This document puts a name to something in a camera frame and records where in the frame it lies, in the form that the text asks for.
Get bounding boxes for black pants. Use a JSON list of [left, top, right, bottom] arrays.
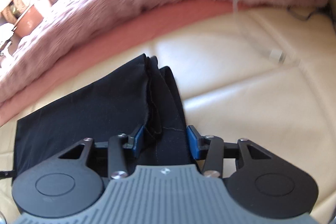
[[13, 55, 194, 175]]

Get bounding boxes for brown plastic tub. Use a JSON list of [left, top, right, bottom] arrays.
[[13, 5, 43, 38]]

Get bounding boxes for salmon pink bed sheet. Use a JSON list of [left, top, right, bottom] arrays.
[[1, 0, 232, 124]]

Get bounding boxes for white charging cable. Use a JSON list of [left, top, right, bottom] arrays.
[[233, 0, 288, 63]]

